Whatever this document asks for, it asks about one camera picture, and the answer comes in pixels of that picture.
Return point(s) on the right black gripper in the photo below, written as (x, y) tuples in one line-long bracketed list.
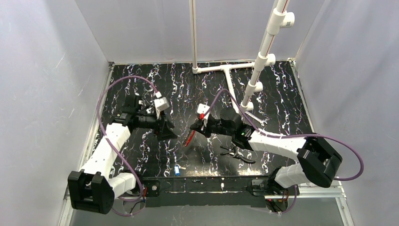
[(205, 126)]

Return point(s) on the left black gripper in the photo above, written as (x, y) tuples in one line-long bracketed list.
[(158, 125)]

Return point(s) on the metal plate with red handle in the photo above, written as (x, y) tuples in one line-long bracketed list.
[(189, 137)]

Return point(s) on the blue key tag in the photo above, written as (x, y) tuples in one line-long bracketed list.
[(177, 170)]

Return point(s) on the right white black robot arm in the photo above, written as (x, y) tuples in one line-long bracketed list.
[(317, 161)]

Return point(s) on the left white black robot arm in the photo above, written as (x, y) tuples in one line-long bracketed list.
[(91, 189)]

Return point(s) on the silver wrench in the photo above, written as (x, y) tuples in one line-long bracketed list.
[(263, 123)]

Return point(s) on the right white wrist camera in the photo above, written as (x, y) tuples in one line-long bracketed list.
[(202, 110)]

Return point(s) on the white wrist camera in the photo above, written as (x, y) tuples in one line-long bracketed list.
[(202, 110), (160, 105)]

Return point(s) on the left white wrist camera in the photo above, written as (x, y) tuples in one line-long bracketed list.
[(160, 105)]

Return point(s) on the black handled pliers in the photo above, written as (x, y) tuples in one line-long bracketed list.
[(232, 150)]

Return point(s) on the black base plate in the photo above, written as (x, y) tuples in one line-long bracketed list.
[(254, 191)]

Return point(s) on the aluminium left rail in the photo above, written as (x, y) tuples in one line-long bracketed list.
[(93, 130)]

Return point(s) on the aluminium rail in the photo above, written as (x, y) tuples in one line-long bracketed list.
[(93, 130), (314, 206)]

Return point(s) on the white PVC pipe frame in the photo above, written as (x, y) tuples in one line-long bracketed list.
[(279, 18)]

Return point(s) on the aluminium front rail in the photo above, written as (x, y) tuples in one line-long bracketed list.
[(314, 206)]

